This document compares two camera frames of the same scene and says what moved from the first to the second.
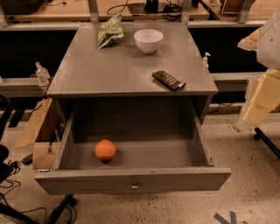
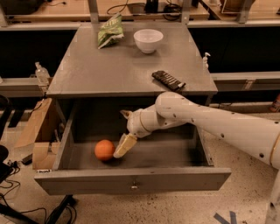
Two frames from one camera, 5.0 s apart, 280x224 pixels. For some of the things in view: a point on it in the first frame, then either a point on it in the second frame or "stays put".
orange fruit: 105,150 stays put
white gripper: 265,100 → 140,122
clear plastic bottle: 42,74 stays put
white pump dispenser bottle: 206,65 stays put
